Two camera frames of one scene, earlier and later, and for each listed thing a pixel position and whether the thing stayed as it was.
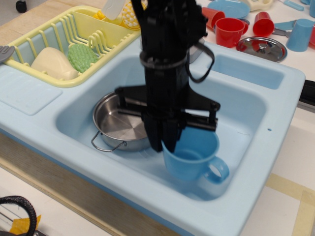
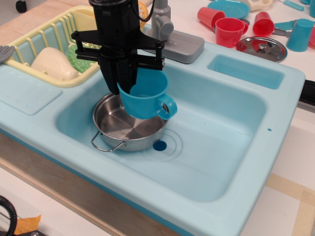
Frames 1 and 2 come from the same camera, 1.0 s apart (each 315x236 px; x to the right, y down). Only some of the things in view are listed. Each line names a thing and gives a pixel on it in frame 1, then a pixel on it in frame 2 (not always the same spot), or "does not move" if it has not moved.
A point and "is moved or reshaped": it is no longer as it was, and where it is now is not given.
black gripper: x=167 y=92 to x=118 y=40
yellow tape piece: x=21 y=225 does not move
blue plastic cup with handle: x=196 y=156 is moved or reshaped
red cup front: x=229 y=31 does not move
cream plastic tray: x=260 y=4 does not move
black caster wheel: x=21 y=6 does not move
